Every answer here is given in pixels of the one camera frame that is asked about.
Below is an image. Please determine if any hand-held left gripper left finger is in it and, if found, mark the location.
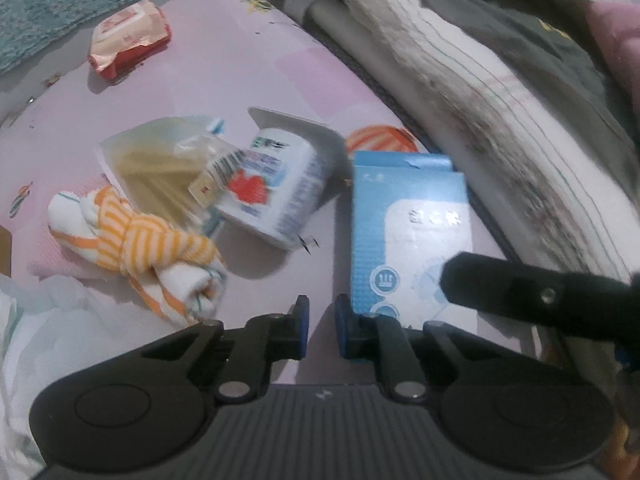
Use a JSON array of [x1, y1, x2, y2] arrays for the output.
[[142, 294, 310, 403]]

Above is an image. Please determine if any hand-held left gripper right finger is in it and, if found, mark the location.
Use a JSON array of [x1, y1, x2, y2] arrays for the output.
[[334, 294, 506, 403]]

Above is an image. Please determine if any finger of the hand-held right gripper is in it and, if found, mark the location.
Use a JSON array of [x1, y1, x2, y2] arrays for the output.
[[439, 252, 640, 348]]

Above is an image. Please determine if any blue box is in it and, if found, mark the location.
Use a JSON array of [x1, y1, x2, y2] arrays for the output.
[[334, 151, 488, 331]]

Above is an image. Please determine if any yogurt cup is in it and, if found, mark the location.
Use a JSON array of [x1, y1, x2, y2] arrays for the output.
[[212, 106, 347, 252]]

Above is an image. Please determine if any orange striped white sock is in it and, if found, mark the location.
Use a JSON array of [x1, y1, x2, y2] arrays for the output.
[[47, 186, 228, 325]]

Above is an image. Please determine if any white plastic bag blue print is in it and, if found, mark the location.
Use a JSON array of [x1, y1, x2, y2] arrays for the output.
[[0, 272, 191, 480]]

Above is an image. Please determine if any white knitted blanket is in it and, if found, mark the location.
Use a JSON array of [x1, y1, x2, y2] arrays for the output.
[[250, 0, 636, 286]]

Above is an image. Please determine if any clear bag of cotton swabs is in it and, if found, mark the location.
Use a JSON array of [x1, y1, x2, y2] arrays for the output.
[[99, 116, 246, 241]]

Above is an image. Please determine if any grey blanket yellow print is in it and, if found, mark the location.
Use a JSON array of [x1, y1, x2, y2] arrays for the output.
[[425, 0, 640, 171]]

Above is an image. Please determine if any pink printed tablecloth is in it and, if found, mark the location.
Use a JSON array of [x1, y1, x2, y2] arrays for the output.
[[0, 0, 511, 391]]

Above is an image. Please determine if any pink pillow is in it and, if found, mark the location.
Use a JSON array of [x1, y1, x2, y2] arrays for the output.
[[585, 0, 640, 91]]

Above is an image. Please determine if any grey rolled mat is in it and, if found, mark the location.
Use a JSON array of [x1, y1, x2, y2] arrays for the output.
[[250, 0, 381, 86]]

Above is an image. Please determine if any pink wet wipes pack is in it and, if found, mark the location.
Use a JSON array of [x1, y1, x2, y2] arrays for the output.
[[89, 0, 173, 81]]

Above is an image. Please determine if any blue patterned wall cloth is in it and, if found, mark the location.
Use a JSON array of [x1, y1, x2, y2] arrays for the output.
[[0, 0, 186, 73]]

